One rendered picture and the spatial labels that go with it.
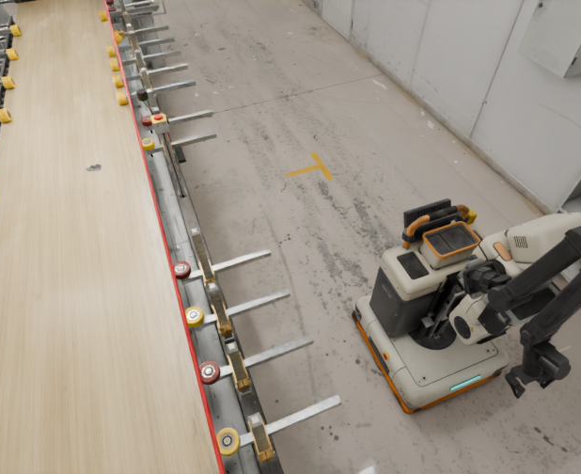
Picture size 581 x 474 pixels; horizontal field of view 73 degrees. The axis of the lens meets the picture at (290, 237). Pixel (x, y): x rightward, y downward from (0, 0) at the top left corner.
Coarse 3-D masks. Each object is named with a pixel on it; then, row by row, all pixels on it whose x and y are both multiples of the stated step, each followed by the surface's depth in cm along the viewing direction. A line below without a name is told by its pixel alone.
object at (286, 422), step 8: (328, 400) 142; (336, 400) 142; (312, 408) 141; (320, 408) 140; (328, 408) 141; (288, 416) 139; (296, 416) 139; (304, 416) 139; (312, 416) 140; (272, 424) 137; (280, 424) 137; (288, 424) 137; (272, 432) 136; (248, 440) 134; (240, 448) 134
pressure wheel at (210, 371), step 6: (204, 366) 144; (210, 366) 145; (216, 366) 144; (204, 372) 143; (210, 372) 143; (216, 372) 143; (204, 378) 142; (210, 378) 141; (216, 378) 142; (204, 384) 143; (210, 384) 143
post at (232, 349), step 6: (234, 342) 129; (228, 348) 128; (234, 348) 127; (228, 354) 127; (234, 354) 129; (234, 360) 132; (240, 360) 134; (234, 366) 135; (240, 366) 137; (240, 372) 141; (240, 378) 145; (246, 390) 156
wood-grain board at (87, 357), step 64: (64, 0) 388; (64, 64) 301; (0, 128) 248; (64, 128) 246; (128, 128) 245; (0, 192) 209; (64, 192) 208; (128, 192) 207; (0, 256) 181; (64, 256) 180; (128, 256) 179; (0, 320) 159; (64, 320) 159; (128, 320) 158; (0, 384) 142; (64, 384) 142; (128, 384) 141; (192, 384) 141; (0, 448) 129; (64, 448) 128; (128, 448) 128; (192, 448) 128
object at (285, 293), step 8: (264, 296) 172; (272, 296) 171; (280, 296) 171; (288, 296) 174; (248, 304) 169; (256, 304) 169; (264, 304) 171; (232, 312) 167; (240, 312) 168; (208, 320) 165; (200, 328) 165
